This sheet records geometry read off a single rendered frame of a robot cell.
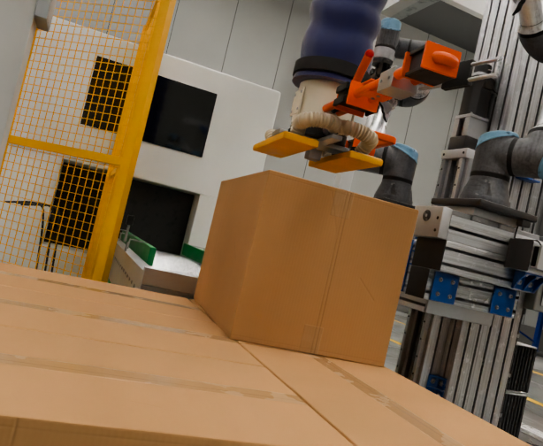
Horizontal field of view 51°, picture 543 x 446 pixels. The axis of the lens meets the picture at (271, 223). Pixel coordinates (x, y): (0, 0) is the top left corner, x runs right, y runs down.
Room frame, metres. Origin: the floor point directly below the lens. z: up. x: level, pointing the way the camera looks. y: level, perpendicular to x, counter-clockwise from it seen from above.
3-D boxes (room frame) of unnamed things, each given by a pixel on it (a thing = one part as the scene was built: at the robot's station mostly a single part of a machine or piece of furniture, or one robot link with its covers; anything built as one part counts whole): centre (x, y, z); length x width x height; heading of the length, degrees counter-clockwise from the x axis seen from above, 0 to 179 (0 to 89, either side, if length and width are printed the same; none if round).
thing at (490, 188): (1.73, -0.62, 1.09); 0.15 x 0.15 x 0.10
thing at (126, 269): (2.99, 0.74, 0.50); 2.31 x 0.05 x 0.19; 19
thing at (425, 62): (1.06, -0.23, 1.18); 0.08 x 0.07 x 0.05; 15
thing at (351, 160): (1.67, -0.16, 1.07); 0.34 x 0.10 x 0.05; 15
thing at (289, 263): (1.64, -0.08, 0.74); 0.60 x 0.40 x 0.40; 16
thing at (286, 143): (1.62, 0.02, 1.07); 0.34 x 0.10 x 0.05; 15
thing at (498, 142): (1.72, -0.63, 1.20); 0.13 x 0.12 x 0.14; 48
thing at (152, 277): (1.99, 0.04, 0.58); 0.70 x 0.03 x 0.06; 109
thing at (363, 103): (1.40, -0.14, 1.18); 0.10 x 0.08 x 0.06; 105
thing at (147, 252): (3.34, 0.80, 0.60); 1.60 x 0.11 x 0.09; 19
